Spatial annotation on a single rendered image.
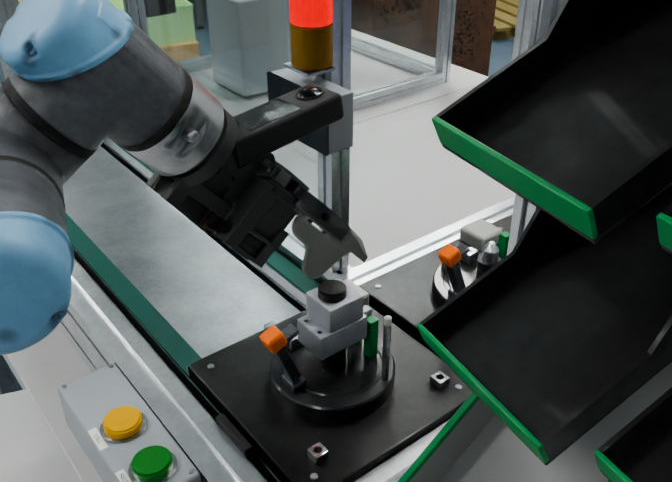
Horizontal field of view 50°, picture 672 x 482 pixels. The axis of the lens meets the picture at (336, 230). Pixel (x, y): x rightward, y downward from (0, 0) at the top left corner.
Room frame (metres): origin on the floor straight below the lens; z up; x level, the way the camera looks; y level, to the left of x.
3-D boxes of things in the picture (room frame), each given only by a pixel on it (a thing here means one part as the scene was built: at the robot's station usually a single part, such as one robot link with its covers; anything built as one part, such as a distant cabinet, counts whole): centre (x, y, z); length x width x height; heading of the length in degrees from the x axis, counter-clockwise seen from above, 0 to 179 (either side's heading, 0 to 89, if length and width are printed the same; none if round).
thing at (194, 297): (0.87, 0.17, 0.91); 0.84 x 0.28 x 0.10; 38
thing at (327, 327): (0.63, 0.00, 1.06); 0.08 x 0.04 x 0.07; 128
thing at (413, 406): (0.62, 0.00, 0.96); 0.24 x 0.24 x 0.02; 38
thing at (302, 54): (0.84, 0.03, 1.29); 0.05 x 0.05 x 0.05
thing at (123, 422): (0.55, 0.23, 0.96); 0.04 x 0.04 x 0.02
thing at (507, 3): (5.76, -1.27, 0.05); 1.18 x 0.82 x 0.11; 19
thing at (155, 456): (0.50, 0.18, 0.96); 0.04 x 0.04 x 0.02
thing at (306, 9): (0.84, 0.03, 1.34); 0.05 x 0.05 x 0.05
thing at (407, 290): (0.78, -0.20, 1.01); 0.24 x 0.24 x 0.13; 38
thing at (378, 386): (0.62, 0.00, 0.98); 0.14 x 0.14 x 0.02
